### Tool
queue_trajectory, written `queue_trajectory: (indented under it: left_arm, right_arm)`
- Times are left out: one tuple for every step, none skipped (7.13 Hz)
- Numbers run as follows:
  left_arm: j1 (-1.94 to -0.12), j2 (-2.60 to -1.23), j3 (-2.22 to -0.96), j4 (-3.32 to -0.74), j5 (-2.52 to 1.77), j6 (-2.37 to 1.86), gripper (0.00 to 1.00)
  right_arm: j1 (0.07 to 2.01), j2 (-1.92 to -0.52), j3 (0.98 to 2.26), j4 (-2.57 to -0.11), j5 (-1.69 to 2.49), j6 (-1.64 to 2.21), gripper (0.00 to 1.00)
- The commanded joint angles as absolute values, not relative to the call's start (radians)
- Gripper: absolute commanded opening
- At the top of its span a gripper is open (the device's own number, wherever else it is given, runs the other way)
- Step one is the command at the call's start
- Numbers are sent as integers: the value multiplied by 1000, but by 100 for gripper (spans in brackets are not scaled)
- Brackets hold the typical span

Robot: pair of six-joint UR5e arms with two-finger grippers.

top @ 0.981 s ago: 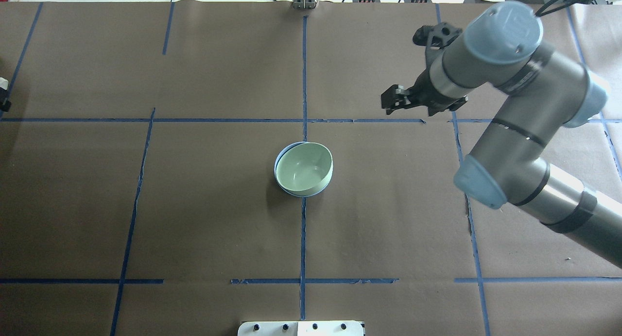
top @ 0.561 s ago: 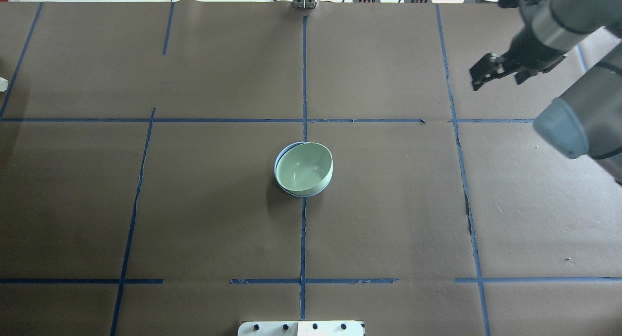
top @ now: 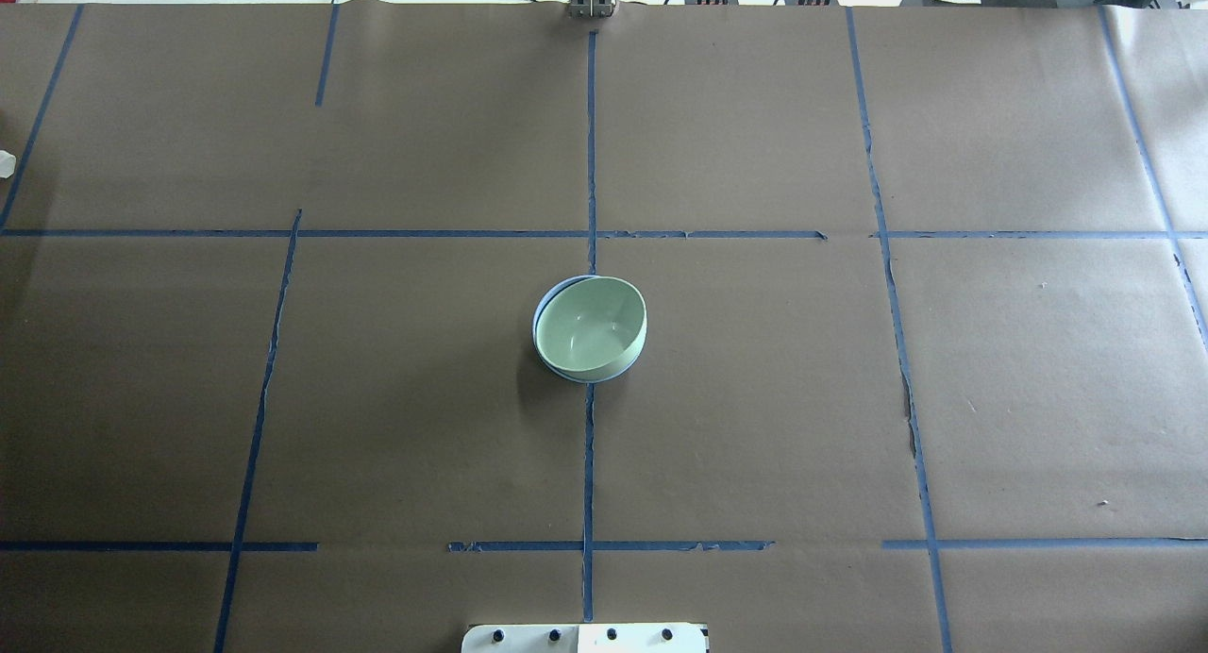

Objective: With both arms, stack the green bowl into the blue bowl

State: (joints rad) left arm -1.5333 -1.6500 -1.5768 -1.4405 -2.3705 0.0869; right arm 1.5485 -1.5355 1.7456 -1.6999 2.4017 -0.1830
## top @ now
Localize green bowl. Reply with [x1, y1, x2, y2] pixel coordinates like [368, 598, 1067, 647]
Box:
[534, 276, 649, 383]

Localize blue bowl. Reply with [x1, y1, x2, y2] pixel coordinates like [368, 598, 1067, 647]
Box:
[532, 276, 643, 385]

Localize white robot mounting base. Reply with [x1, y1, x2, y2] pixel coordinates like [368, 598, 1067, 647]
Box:
[461, 622, 712, 652]

